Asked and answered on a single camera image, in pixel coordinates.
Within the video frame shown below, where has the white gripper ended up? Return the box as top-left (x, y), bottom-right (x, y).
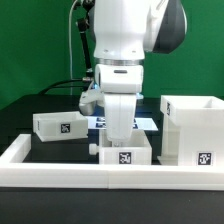
top-left (104, 93), bottom-right (137, 142)

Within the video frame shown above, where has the white drawer with knob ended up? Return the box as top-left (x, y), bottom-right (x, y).
top-left (89, 129), bottom-right (152, 165)

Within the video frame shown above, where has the white drawer cabinet box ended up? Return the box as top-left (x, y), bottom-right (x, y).
top-left (158, 95), bottom-right (224, 167)

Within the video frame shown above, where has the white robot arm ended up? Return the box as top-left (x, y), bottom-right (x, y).
top-left (90, 0), bottom-right (187, 142)

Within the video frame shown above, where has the white sheet with markers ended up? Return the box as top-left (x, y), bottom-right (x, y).
top-left (87, 116), bottom-right (158, 131)

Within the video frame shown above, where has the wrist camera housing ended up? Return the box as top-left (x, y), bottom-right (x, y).
top-left (79, 89), bottom-right (104, 115)

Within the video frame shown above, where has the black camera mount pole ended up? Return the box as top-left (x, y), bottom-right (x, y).
top-left (76, 0), bottom-right (95, 77)

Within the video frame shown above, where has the white cable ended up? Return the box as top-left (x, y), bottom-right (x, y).
top-left (67, 0), bottom-right (81, 96)

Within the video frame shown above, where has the white boundary fence frame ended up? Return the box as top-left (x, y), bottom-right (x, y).
top-left (0, 134), bottom-right (224, 191)

